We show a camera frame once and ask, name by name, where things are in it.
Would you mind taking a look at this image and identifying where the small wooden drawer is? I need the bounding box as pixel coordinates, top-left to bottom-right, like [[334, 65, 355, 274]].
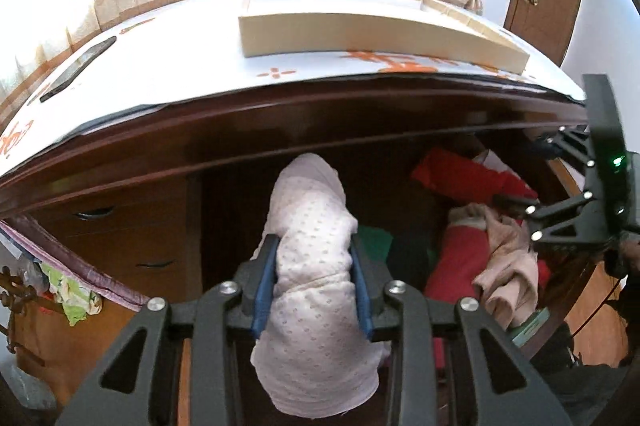
[[30, 186, 190, 238], [65, 236, 201, 302]]

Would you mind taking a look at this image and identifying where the green and black underwear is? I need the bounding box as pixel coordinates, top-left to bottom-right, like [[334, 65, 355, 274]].
[[357, 226, 441, 292]]

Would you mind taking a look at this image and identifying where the large wooden drawer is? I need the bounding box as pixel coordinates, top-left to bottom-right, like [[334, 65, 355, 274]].
[[187, 126, 601, 426]]

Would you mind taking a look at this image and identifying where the pink dotted underwear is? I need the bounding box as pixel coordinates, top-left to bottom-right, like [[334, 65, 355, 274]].
[[250, 152, 386, 419]]

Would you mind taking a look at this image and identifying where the shallow beige tray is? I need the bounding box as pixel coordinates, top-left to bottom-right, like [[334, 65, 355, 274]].
[[237, 0, 531, 74]]

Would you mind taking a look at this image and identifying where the green white cloth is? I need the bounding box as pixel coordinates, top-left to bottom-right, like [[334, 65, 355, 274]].
[[41, 262, 103, 328]]

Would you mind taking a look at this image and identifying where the dark red grey-labelled underwear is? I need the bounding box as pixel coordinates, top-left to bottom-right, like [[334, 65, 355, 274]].
[[424, 221, 551, 307]]

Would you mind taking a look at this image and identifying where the dark wooden dresser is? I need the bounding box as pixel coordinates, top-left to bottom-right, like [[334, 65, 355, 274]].
[[0, 73, 626, 426]]

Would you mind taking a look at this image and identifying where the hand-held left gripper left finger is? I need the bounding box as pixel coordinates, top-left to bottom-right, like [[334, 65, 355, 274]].
[[55, 233, 281, 426]]

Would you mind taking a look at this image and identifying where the black smartphone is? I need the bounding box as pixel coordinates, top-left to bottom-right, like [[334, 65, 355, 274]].
[[39, 36, 117, 103]]

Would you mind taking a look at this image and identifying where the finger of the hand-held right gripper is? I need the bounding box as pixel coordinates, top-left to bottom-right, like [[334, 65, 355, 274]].
[[492, 191, 608, 253], [530, 126, 596, 169]]

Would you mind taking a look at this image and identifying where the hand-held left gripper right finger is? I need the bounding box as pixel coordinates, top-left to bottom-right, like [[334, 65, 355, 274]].
[[350, 236, 573, 426]]

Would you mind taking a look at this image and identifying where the white orange printed table cover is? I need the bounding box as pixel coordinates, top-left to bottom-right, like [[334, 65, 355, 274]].
[[0, 0, 586, 179]]

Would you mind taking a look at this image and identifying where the pinkish beige underwear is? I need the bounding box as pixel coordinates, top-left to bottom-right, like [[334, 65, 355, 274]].
[[447, 202, 540, 331]]

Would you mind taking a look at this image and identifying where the green packet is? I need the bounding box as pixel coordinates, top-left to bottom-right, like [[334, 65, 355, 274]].
[[510, 308, 551, 347]]

